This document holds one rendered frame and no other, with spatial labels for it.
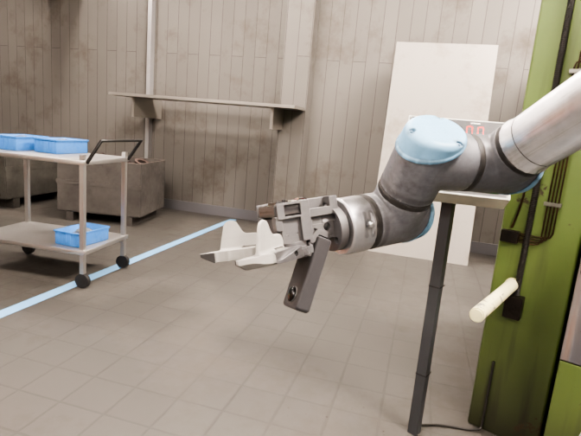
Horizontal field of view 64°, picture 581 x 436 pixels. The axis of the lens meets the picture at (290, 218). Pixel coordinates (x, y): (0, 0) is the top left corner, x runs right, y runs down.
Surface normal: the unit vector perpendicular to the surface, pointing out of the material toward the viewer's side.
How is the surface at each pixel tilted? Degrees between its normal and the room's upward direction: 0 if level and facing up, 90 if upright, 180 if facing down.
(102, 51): 90
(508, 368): 90
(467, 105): 79
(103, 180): 90
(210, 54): 90
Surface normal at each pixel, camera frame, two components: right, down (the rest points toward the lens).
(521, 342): -0.62, 0.10
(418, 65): -0.26, -0.03
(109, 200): -0.07, 0.18
